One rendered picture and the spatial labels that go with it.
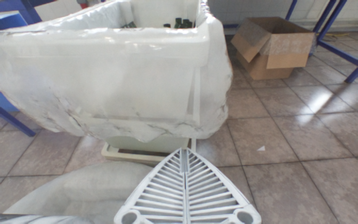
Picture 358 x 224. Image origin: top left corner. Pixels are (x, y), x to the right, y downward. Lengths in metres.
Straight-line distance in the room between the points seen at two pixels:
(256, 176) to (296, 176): 0.21
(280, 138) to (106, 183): 0.97
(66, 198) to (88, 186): 0.08
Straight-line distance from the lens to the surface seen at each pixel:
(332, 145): 1.25
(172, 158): 0.17
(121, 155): 0.64
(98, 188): 0.48
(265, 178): 0.90
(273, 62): 1.38
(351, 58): 2.00
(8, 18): 1.61
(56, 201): 0.55
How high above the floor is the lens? 0.76
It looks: 47 degrees down
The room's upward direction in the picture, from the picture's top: 3 degrees counter-clockwise
